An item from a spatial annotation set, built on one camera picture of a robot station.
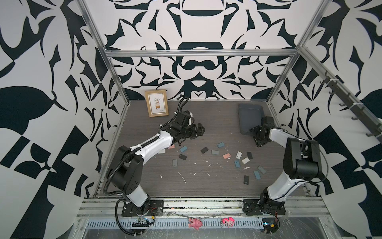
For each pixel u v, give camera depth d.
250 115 1.15
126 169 0.45
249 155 0.92
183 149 0.94
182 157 0.92
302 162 0.48
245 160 0.89
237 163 0.89
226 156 0.92
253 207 0.74
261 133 0.76
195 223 0.69
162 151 0.94
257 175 0.85
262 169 0.87
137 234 0.67
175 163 0.89
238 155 0.92
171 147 0.94
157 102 1.06
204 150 0.94
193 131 0.77
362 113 0.55
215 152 0.92
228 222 0.70
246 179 0.83
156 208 0.73
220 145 0.96
